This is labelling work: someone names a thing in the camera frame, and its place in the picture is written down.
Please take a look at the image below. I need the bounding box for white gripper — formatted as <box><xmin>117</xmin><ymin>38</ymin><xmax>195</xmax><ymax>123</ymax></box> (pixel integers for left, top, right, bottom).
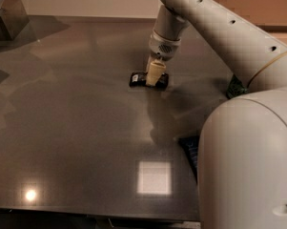
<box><xmin>145</xmin><ymin>31</ymin><xmax>181</xmax><ymax>86</ymax></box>

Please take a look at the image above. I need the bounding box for black chocolate rxbar wrapper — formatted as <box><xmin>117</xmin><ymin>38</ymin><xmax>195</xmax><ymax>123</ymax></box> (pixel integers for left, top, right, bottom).
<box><xmin>129</xmin><ymin>73</ymin><xmax>169</xmax><ymax>89</ymax></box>

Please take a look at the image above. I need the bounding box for green soda can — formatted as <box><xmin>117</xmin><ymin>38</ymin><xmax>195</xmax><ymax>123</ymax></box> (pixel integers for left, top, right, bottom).
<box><xmin>226</xmin><ymin>75</ymin><xmax>247</xmax><ymax>99</ymax></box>

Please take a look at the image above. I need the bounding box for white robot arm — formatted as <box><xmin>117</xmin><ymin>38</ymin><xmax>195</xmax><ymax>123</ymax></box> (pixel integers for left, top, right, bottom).
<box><xmin>150</xmin><ymin>0</ymin><xmax>287</xmax><ymax>229</ymax></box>

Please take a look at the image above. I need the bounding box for blue blueberry rxbar wrapper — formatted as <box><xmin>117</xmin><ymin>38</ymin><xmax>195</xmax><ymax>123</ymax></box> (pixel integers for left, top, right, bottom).
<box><xmin>178</xmin><ymin>135</ymin><xmax>199</xmax><ymax>179</ymax></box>

